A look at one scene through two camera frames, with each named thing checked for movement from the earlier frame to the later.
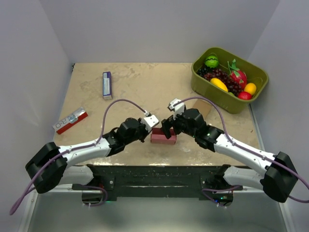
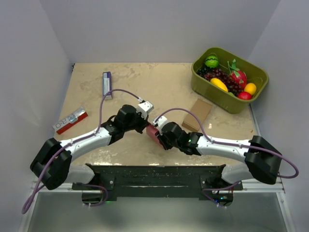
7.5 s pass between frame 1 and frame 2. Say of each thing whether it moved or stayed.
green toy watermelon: stayed
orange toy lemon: stayed
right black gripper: moved
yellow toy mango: stayed
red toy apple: stayed
